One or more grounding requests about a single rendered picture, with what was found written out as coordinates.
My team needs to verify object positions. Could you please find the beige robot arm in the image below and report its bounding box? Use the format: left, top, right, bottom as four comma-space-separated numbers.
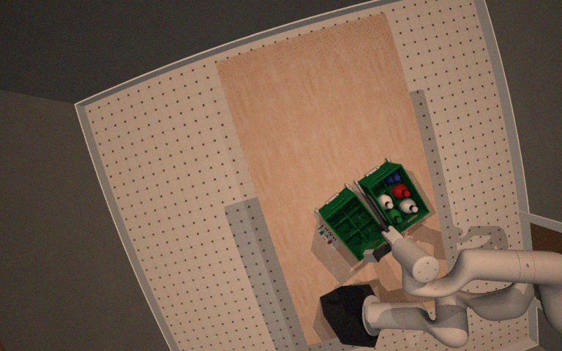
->
362, 238, 562, 348

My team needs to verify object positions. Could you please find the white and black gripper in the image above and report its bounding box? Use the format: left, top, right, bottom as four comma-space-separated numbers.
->
377, 222, 403, 248

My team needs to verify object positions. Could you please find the green crate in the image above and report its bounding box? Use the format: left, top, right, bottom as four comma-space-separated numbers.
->
358, 162, 426, 228
319, 187, 383, 254

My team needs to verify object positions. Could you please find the white paper pick list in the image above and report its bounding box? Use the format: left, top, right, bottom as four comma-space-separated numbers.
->
316, 223, 342, 250

